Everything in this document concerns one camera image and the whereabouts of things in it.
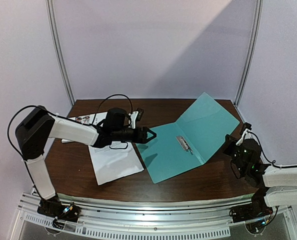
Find colourful printed leaflet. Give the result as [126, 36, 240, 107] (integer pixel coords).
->
[61, 112, 107, 146]

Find white printed paper sheet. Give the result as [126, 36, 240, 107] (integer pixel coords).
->
[88, 141, 144, 186]

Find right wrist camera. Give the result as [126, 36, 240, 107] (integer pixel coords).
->
[236, 122, 252, 146]

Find aluminium wall post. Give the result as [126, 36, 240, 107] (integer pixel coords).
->
[233, 0, 263, 108]
[45, 0, 75, 106]

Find teal file folder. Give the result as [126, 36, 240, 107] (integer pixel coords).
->
[136, 92, 240, 184]

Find aluminium mounting rail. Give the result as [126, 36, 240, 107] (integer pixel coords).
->
[9, 193, 297, 240]

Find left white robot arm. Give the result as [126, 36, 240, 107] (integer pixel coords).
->
[15, 106, 157, 217]

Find left aluminium wall post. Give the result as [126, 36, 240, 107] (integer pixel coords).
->
[45, 0, 75, 106]

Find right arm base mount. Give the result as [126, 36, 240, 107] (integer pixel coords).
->
[229, 194, 278, 225]

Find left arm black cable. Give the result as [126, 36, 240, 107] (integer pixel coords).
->
[6, 93, 134, 176]

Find chrome folder clip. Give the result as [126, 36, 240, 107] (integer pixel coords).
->
[176, 135, 194, 155]

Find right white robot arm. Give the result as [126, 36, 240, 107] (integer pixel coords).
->
[223, 134, 297, 218]

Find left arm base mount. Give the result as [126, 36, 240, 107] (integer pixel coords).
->
[37, 194, 81, 230]

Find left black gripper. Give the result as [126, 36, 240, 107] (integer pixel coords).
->
[112, 126, 157, 144]

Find right aluminium wall post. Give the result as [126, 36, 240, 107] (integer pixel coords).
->
[233, 0, 263, 108]

